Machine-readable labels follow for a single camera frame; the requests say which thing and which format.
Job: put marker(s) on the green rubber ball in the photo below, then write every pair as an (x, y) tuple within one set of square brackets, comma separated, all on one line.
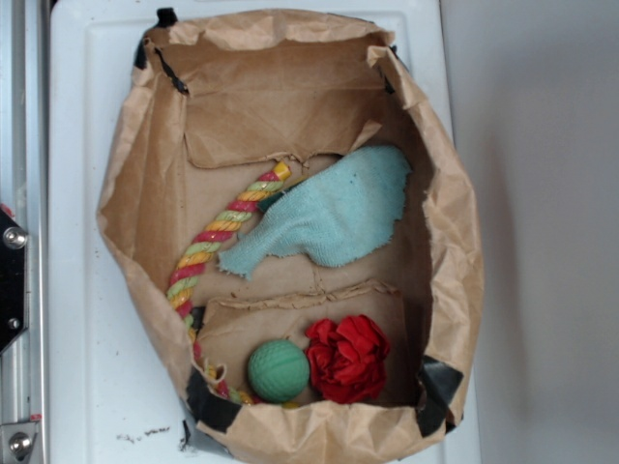
[(278, 371)]

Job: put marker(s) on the brown paper bag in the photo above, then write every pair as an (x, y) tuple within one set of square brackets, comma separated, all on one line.
[(216, 102)]

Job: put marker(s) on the light blue towel rag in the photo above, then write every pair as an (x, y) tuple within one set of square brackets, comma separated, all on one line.
[(335, 217)]

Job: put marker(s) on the red crumpled cloth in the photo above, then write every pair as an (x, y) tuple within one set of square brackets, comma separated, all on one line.
[(347, 359)]

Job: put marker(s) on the multicolour twisted rope toy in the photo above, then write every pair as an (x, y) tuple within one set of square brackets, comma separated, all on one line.
[(202, 250)]

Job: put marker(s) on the black metal bracket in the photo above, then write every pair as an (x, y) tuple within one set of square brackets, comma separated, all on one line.
[(13, 271)]

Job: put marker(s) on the aluminium frame rail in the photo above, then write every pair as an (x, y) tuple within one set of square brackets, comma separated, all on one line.
[(24, 150)]

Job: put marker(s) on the silver corner bracket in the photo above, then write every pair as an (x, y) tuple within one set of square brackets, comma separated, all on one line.
[(21, 443)]

